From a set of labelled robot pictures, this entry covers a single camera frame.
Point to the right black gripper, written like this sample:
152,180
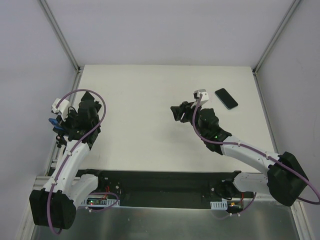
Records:
186,113

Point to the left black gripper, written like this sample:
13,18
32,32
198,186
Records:
71,124

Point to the black smartphone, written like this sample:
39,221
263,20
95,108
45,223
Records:
56,126
228,101

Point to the black round-base phone stand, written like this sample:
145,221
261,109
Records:
60,141

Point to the black folding phone stand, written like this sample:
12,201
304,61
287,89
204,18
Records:
88,101

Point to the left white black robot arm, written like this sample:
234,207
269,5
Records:
56,203

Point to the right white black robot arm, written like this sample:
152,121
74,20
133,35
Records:
283,177

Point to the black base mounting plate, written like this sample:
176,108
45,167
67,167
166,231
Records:
182,190

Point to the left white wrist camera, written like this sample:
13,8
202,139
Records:
61,107

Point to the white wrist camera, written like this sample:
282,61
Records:
61,107
200,97

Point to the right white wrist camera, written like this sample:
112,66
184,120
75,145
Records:
200,97

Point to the front aluminium rail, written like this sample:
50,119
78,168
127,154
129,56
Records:
40,181

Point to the left aluminium frame post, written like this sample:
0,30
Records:
59,34

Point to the aluminium frame post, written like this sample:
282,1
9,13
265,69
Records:
277,34
59,34

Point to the left white slotted cable duct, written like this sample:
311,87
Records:
100,203

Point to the white slotted cable duct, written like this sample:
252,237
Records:
219,205
100,203

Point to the right aluminium frame post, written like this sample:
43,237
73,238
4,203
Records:
277,34

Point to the right white slotted cable duct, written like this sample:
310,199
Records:
219,205

